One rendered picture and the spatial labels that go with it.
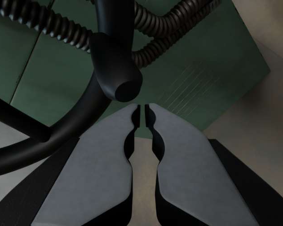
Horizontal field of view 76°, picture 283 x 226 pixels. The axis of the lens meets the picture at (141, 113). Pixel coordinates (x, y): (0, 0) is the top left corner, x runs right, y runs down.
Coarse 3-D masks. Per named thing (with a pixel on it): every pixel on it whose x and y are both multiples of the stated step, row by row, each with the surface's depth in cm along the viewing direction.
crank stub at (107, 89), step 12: (96, 36) 12; (108, 36) 13; (96, 48) 11; (108, 48) 11; (120, 48) 11; (96, 60) 11; (108, 60) 10; (120, 60) 10; (132, 60) 10; (96, 72) 10; (108, 72) 9; (120, 72) 9; (132, 72) 10; (108, 84) 10; (120, 84) 9; (132, 84) 10; (108, 96) 10; (120, 96) 10; (132, 96) 10
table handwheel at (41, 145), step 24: (96, 0) 12; (120, 0) 12; (120, 24) 13; (96, 96) 17; (0, 120) 15; (24, 120) 16; (72, 120) 18; (96, 120) 19; (24, 144) 19; (48, 144) 19; (0, 168) 18
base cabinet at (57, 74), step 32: (64, 0) 26; (160, 0) 32; (224, 0) 37; (192, 32) 39; (224, 32) 43; (32, 64) 31; (64, 64) 33; (160, 64) 42; (192, 64) 46; (224, 64) 52; (256, 64) 60; (32, 96) 35; (64, 96) 38; (160, 96) 51; (192, 96) 57; (224, 96) 66
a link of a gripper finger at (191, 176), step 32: (160, 128) 9; (192, 128) 9; (160, 160) 7; (192, 160) 7; (160, 192) 6; (192, 192) 6; (224, 192) 6; (160, 224) 6; (192, 224) 5; (224, 224) 5; (256, 224) 5
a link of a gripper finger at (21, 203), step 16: (64, 144) 8; (48, 160) 7; (64, 160) 7; (32, 176) 6; (48, 176) 6; (16, 192) 6; (32, 192) 6; (48, 192) 6; (0, 208) 5; (16, 208) 5; (32, 208) 5; (0, 224) 5; (16, 224) 5
